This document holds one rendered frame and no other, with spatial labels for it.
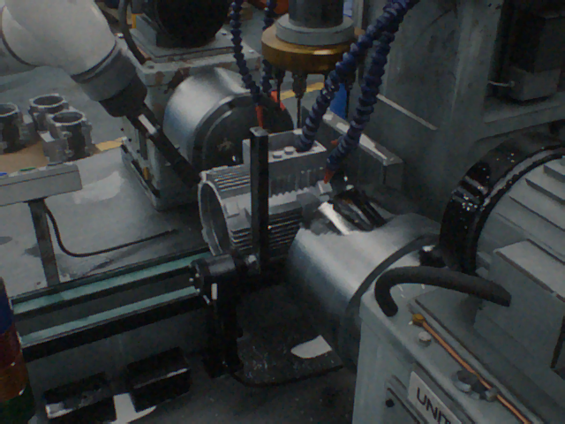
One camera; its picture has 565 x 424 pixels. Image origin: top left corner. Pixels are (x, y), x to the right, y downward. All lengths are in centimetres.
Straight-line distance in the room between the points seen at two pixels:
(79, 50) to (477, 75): 61
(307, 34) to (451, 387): 60
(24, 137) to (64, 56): 265
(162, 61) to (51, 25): 59
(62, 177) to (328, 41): 56
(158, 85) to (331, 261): 74
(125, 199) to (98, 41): 77
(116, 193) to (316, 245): 90
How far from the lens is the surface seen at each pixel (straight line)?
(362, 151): 117
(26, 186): 130
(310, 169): 116
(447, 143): 118
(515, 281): 62
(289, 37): 108
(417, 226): 93
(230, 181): 114
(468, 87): 113
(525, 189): 68
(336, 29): 108
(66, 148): 341
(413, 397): 75
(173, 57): 156
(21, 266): 155
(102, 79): 104
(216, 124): 135
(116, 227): 162
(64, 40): 100
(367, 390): 87
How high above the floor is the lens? 165
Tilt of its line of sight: 31 degrees down
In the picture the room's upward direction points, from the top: straight up
